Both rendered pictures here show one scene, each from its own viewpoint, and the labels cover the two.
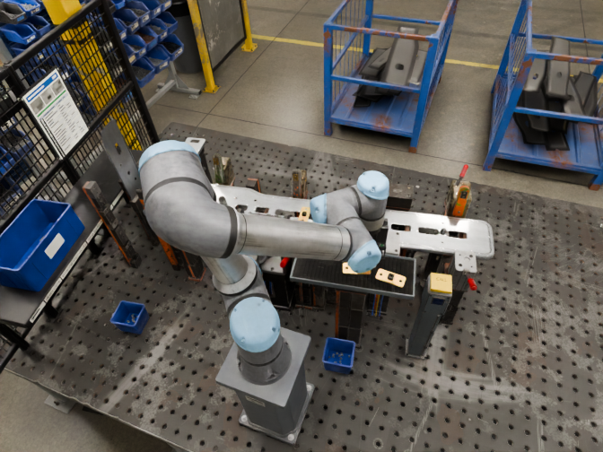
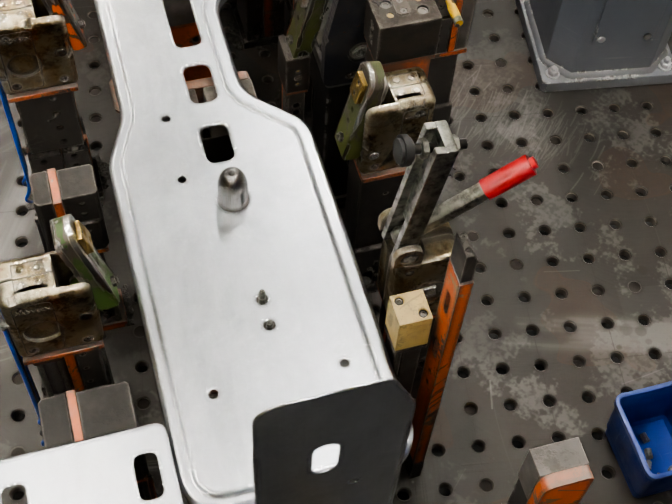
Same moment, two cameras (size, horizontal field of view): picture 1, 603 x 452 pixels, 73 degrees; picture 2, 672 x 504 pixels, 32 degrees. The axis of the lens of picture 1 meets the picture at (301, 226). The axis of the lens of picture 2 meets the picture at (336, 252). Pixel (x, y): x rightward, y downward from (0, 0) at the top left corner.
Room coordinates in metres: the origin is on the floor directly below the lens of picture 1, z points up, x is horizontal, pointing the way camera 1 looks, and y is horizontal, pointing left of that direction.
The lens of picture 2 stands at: (1.50, 0.95, 2.02)
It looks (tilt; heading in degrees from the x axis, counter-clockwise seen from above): 58 degrees down; 235
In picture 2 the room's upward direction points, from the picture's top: 5 degrees clockwise
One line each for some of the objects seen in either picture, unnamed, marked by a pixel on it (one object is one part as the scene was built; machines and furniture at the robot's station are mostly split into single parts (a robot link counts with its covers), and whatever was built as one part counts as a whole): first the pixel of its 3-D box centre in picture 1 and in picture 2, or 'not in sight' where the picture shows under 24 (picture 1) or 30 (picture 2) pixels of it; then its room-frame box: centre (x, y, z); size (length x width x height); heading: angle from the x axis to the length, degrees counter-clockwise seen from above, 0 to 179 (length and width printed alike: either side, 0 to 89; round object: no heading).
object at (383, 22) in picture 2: not in sight; (388, 128); (0.95, 0.26, 0.91); 0.07 x 0.05 x 0.42; 165
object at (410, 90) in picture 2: not in sight; (385, 188); (0.99, 0.32, 0.88); 0.11 x 0.09 x 0.37; 165
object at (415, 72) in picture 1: (391, 56); not in sight; (3.32, -0.87, 0.47); 1.20 x 0.80 x 0.95; 155
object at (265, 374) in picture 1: (262, 350); not in sight; (0.48, 0.13, 1.15); 0.15 x 0.15 x 0.10
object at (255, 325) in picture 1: (256, 327); not in sight; (0.49, 0.13, 1.27); 0.13 x 0.12 x 0.14; 17
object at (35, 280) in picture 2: (229, 191); (66, 354); (1.41, 0.32, 0.87); 0.12 x 0.09 x 0.35; 165
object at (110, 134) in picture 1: (123, 161); (328, 483); (1.30, 0.69, 1.17); 0.12 x 0.01 x 0.34; 165
